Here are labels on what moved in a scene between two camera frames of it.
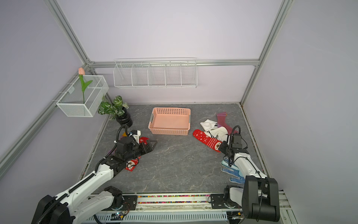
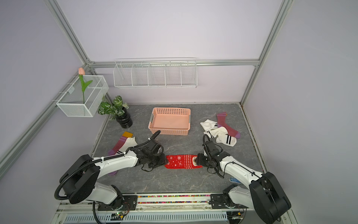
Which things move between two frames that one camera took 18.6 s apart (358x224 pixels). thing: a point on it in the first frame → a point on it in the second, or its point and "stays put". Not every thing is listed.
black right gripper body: [224, 148] → [203, 160]
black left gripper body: [136, 151] → [156, 160]
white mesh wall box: [72, 101] stays put
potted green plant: [118, 109] stays put
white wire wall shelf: [156, 73] stays put
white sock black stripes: [221, 132] stays put
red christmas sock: [211, 142] → [182, 161]
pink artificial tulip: [81, 72] stays put
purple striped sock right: [221, 122] stays put
